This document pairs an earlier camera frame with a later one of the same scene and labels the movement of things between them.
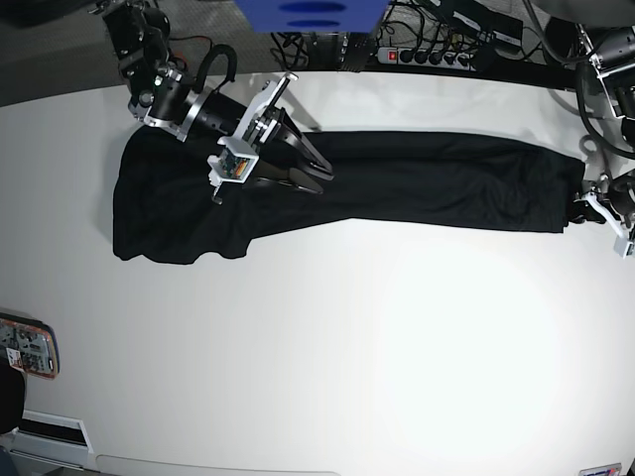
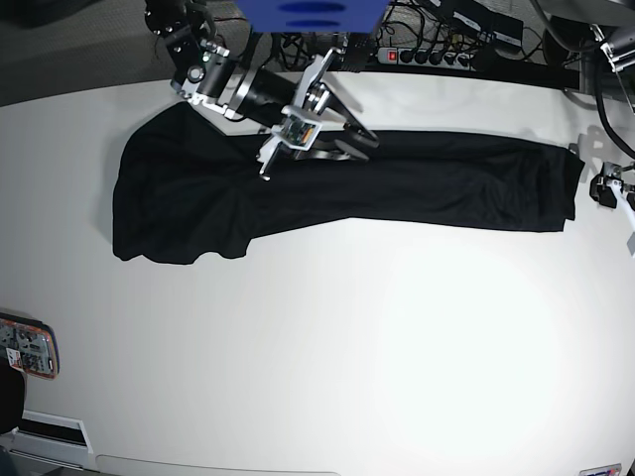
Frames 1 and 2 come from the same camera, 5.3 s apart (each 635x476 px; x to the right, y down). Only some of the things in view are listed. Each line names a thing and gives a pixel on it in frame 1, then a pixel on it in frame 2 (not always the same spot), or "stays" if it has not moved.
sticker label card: [614, 469] stays
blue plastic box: [312, 16] stays
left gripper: [222, 115] -> [269, 93]
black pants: [164, 199] stays
